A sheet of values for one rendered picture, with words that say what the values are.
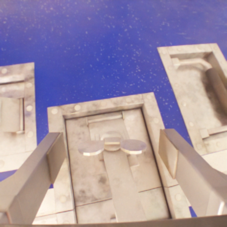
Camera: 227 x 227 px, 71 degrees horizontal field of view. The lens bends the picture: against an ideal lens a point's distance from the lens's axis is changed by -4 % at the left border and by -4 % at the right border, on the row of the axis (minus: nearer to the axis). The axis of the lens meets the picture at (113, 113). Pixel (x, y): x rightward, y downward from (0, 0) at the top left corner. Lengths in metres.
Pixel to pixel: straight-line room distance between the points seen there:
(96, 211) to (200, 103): 0.19
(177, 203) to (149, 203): 0.03
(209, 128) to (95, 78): 0.16
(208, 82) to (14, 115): 0.27
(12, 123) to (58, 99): 0.06
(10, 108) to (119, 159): 0.14
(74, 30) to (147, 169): 0.21
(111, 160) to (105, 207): 0.06
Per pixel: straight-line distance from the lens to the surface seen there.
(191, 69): 0.28
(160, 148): 0.16
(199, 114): 0.25
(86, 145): 0.16
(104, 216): 0.20
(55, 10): 0.30
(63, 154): 0.16
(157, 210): 0.21
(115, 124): 0.19
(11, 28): 0.29
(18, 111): 0.22
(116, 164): 0.16
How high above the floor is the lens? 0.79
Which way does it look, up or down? 9 degrees down
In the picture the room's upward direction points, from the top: 99 degrees counter-clockwise
